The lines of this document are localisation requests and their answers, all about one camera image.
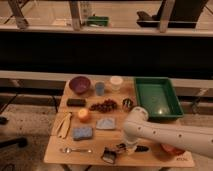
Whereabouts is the black handled brush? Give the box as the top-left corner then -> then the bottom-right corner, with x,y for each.
116,143 -> 149,153

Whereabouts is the wooden table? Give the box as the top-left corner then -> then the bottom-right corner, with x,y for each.
44,79 -> 195,168

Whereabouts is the blue cup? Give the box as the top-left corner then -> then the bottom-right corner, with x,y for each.
95,82 -> 105,96

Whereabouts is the metal cup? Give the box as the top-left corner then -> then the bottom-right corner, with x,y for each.
122,98 -> 134,112

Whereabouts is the bunch of dark grapes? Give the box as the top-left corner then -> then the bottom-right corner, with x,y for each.
89,99 -> 118,113

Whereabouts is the metal spoon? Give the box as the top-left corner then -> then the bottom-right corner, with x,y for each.
60,147 -> 92,153

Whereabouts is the blue sponge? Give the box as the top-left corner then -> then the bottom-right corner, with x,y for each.
72,126 -> 93,141

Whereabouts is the black office chair base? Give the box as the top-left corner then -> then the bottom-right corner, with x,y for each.
0,116 -> 28,149

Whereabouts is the black rectangular block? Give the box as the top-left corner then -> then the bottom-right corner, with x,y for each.
67,98 -> 86,107

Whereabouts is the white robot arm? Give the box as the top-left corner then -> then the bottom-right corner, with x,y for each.
123,106 -> 213,158

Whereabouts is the green box on shelf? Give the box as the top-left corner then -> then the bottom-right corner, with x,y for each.
86,16 -> 109,27

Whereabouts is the grey blue cloth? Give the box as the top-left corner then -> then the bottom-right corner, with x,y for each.
96,117 -> 116,130

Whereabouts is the orange red bowl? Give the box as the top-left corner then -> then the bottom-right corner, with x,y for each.
161,144 -> 184,156

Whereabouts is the white cup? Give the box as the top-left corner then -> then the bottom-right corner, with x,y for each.
110,76 -> 123,91

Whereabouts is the orange apple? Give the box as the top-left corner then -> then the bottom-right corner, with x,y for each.
77,108 -> 91,123

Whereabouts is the purple bowl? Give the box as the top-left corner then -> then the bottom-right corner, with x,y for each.
69,76 -> 91,94

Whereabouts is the green plastic tray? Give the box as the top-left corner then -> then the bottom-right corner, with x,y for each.
134,77 -> 184,120

